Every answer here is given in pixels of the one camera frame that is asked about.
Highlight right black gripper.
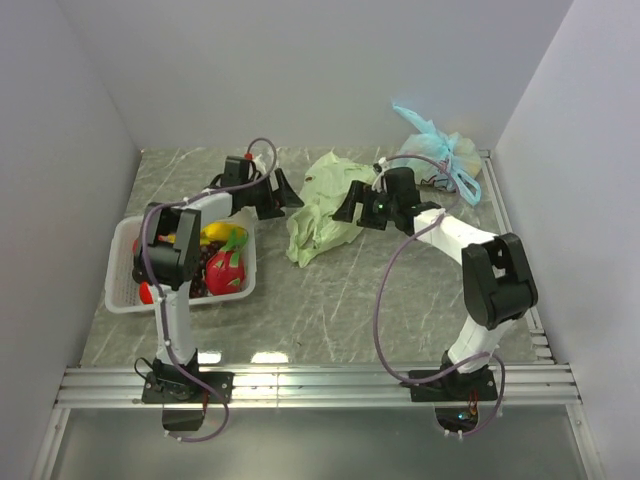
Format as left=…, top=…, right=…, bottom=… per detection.
left=333, top=180, right=399, bottom=231

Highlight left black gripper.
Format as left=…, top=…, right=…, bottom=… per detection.
left=242, top=169, right=305, bottom=220

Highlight light green plastic bag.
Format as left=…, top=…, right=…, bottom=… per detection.
left=286, top=152, right=376, bottom=268

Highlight yellow fake mango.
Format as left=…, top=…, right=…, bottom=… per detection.
left=200, top=222, right=248, bottom=245

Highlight pink fake dragon fruit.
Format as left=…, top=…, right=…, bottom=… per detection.
left=206, top=236, right=248, bottom=296

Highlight dark purple fake grapes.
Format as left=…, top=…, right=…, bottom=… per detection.
left=189, top=241, right=222, bottom=299

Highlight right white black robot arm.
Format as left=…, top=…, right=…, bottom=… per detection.
left=332, top=167, right=538, bottom=400

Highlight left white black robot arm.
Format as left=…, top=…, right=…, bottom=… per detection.
left=133, top=151, right=304, bottom=402

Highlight red fake apple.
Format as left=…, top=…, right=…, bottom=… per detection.
left=132, top=239, right=153, bottom=305

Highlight white plastic basket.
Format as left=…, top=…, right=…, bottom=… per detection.
left=105, top=210, right=257, bottom=314

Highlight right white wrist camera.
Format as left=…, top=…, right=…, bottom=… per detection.
left=372, top=157, right=392, bottom=193

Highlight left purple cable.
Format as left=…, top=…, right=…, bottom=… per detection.
left=137, top=138, right=279, bottom=444

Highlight purple cable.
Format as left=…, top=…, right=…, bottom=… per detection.
left=137, top=138, right=279, bottom=444
left=373, top=154, right=505, bottom=436

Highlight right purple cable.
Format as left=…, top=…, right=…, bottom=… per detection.
left=373, top=154, right=505, bottom=436

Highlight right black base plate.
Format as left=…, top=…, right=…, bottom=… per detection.
left=408, top=367, right=498, bottom=403

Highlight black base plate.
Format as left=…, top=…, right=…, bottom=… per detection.
left=408, top=367, right=498, bottom=403
left=141, top=371, right=234, bottom=405

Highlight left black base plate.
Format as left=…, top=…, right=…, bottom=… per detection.
left=141, top=371, right=234, bottom=405

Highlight aluminium mounting rail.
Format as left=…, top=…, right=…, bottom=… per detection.
left=54, top=364, right=581, bottom=409

